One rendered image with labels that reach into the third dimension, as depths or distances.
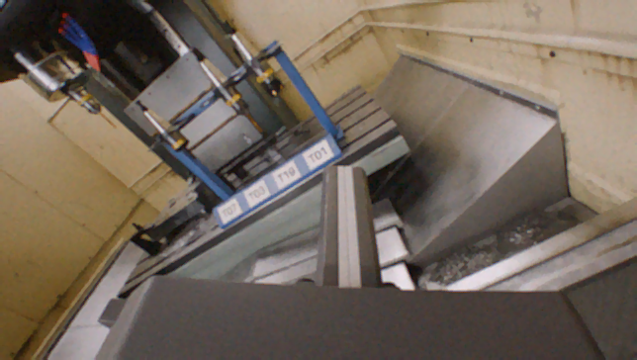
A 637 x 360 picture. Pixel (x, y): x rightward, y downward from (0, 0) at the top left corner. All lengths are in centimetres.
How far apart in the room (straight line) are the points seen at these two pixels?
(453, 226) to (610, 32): 40
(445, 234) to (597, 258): 27
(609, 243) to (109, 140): 232
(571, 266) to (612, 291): 11
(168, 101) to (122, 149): 85
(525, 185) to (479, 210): 10
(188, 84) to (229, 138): 32
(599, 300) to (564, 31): 40
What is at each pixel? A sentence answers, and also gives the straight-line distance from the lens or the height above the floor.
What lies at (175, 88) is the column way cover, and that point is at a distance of 144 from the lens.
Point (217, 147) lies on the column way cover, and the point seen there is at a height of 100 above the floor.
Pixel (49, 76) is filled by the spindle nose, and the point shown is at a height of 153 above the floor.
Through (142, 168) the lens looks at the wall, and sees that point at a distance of 224.
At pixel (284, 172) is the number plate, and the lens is 76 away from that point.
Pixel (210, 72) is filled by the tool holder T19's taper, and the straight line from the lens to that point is 76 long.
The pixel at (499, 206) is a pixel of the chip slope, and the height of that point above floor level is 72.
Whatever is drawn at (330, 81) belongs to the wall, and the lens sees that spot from 173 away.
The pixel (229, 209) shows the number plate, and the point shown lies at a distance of 86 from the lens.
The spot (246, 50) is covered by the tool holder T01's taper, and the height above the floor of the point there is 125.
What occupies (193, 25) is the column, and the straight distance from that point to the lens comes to 141.
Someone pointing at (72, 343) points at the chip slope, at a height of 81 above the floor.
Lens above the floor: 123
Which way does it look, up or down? 28 degrees down
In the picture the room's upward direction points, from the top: 39 degrees counter-clockwise
